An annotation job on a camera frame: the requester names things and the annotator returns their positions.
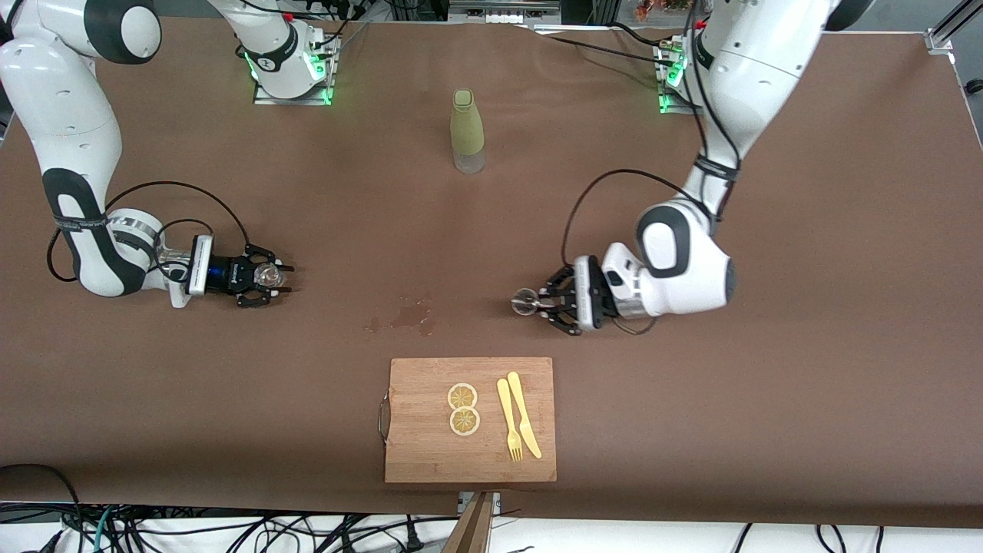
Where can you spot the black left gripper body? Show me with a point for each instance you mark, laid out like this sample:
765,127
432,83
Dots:
566,298

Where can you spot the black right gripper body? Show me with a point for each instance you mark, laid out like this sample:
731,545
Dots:
233,275

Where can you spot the clear glass shaker cup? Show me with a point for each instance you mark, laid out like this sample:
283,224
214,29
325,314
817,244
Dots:
269,275

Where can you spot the steel jigger measuring cup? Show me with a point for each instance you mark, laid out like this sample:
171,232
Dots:
524,302

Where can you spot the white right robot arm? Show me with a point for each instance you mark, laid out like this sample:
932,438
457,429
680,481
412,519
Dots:
69,115

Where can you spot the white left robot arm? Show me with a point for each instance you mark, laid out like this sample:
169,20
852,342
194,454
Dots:
752,69

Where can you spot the yellow plastic knife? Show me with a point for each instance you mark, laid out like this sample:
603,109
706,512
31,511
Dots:
520,403

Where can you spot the yellow plastic fork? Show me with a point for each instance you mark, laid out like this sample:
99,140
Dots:
507,415

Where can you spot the lemon slice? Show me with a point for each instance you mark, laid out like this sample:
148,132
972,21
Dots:
462,396
465,421

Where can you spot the green sleeved glass bottle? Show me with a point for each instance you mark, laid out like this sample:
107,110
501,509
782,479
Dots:
467,127

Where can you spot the wooden cutting board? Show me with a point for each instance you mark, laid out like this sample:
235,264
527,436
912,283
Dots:
422,453

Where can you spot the brown table cloth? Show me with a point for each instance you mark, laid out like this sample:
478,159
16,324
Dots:
768,422

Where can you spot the grey metal equipment rack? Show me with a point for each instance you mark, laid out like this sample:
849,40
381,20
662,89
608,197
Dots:
503,11

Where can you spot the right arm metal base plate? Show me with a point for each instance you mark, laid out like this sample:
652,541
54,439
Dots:
307,100

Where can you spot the small metal bracket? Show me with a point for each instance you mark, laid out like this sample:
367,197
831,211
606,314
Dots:
496,499

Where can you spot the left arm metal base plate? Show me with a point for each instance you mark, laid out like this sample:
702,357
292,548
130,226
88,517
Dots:
672,107

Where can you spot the wooden post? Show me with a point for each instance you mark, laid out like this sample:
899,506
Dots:
470,534

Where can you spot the aluminium frame profile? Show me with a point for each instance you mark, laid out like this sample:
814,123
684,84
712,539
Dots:
948,31

